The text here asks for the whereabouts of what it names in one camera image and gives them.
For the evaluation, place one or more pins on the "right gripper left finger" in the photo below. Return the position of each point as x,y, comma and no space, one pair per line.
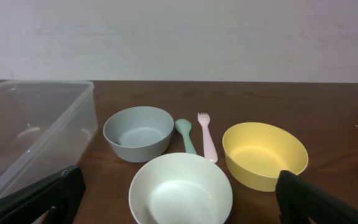
58,196

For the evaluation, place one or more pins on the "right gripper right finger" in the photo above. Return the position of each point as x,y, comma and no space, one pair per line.
302,202

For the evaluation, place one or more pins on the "yellow bowl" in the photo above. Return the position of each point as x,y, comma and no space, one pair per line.
256,153

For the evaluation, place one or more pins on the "grey bowl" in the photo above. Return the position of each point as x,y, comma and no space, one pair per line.
139,134

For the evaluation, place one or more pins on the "white bowl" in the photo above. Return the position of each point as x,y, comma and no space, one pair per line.
180,188

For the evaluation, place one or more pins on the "clear plastic container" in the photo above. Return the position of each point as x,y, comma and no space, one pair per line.
45,126

